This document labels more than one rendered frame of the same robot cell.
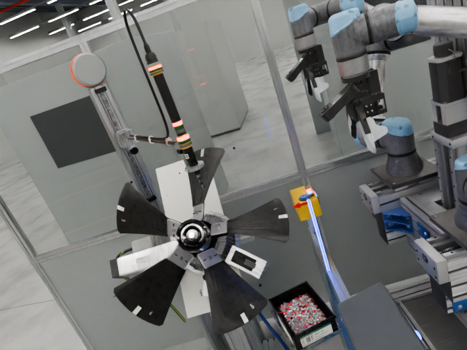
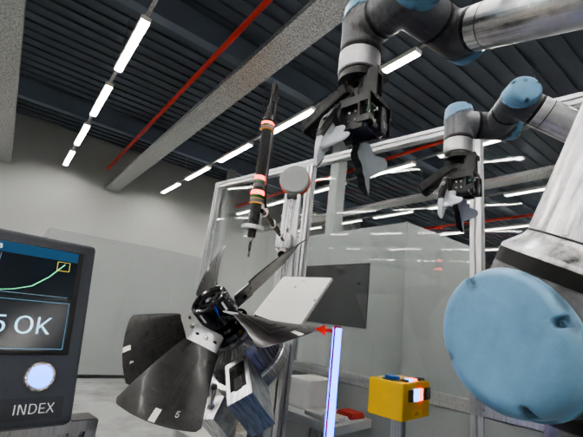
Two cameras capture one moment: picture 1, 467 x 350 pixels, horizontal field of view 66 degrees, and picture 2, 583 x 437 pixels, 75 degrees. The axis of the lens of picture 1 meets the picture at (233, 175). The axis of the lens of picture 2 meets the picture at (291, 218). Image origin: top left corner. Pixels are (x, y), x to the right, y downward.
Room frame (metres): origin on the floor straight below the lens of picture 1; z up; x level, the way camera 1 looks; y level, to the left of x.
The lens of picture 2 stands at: (0.40, -0.68, 1.20)
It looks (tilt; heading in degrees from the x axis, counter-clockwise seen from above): 14 degrees up; 39
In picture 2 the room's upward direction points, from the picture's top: 7 degrees clockwise
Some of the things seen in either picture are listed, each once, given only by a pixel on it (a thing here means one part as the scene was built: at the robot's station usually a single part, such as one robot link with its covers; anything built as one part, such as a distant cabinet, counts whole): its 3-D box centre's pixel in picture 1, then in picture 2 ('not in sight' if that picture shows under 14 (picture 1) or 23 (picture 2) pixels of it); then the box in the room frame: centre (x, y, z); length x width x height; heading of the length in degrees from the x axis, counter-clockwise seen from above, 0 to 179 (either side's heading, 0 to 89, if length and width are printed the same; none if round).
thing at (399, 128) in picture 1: (397, 134); not in sight; (1.44, -0.73, 1.20); 0.13 x 0.12 x 0.14; 29
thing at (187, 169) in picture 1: (188, 155); (255, 215); (1.23, 0.12, 1.49); 0.09 x 0.07 x 0.10; 30
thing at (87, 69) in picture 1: (88, 70); (295, 180); (1.85, 0.47, 1.88); 0.17 x 0.15 x 0.16; 85
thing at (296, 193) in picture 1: (305, 203); (399, 398); (1.48, -0.27, 1.02); 0.16 x 0.10 x 0.11; 175
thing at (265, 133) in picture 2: (169, 105); (262, 159); (1.22, 0.12, 1.68); 0.03 x 0.03 x 0.21
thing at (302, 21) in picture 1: (301, 21); (459, 124); (1.42, -0.43, 1.78); 0.09 x 0.08 x 0.11; 119
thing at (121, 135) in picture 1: (126, 137); (284, 242); (1.76, 0.43, 1.54); 0.10 x 0.07 x 0.08; 30
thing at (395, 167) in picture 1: (402, 158); not in sight; (1.44, -0.73, 1.09); 0.15 x 0.15 x 0.10
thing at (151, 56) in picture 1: (173, 113); (261, 168); (1.22, 0.12, 1.65); 0.04 x 0.04 x 0.46
